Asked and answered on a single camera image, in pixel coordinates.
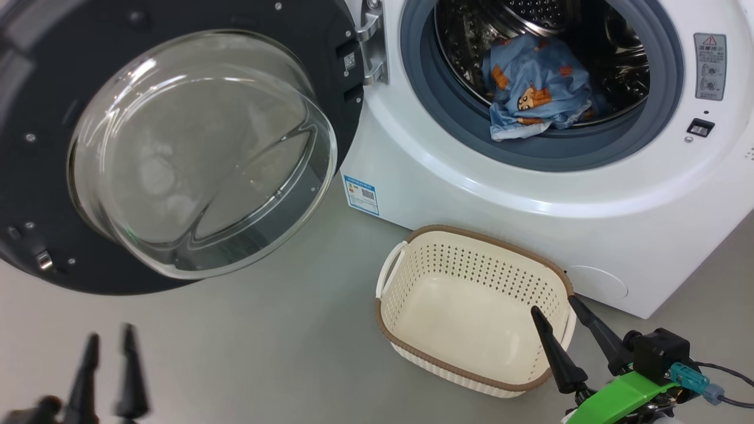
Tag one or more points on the metal door hinge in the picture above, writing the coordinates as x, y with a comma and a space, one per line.
372, 53

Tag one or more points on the blue cartoon print garment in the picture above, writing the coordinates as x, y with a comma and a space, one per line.
536, 88

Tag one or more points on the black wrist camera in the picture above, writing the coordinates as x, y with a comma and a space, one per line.
660, 353
35, 413

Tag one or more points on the black glass washing machine door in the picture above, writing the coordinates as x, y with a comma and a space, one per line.
194, 147

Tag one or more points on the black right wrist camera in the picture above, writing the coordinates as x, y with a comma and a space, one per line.
660, 353

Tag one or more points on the blue energy label sticker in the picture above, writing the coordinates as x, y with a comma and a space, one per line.
361, 194

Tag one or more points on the grey warning sticker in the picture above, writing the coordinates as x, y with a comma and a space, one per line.
710, 68

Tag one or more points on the cream plastic laundry basket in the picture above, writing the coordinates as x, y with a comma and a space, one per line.
459, 306

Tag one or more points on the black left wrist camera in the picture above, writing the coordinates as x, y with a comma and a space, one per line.
35, 413

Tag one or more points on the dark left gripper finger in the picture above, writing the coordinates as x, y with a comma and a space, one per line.
131, 388
83, 394

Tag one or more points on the white front-load washing machine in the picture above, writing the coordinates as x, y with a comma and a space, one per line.
530, 206

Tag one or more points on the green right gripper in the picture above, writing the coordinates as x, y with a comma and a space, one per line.
618, 400

